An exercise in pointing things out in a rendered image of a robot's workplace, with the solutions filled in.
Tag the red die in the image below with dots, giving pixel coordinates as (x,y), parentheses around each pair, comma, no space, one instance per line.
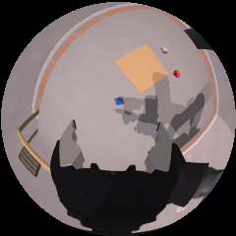
(176,73)

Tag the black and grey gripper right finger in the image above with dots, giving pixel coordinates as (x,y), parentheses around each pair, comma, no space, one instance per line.
(162,161)

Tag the orange mat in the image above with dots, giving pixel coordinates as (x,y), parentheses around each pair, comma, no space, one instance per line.
(142,67)

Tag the white die with black pips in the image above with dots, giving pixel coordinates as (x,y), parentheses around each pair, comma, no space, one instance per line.
(163,49)

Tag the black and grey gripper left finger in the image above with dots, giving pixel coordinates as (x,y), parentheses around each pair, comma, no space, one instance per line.
(66,157)

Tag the blue die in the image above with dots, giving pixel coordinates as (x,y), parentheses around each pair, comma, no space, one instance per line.
(118,100)

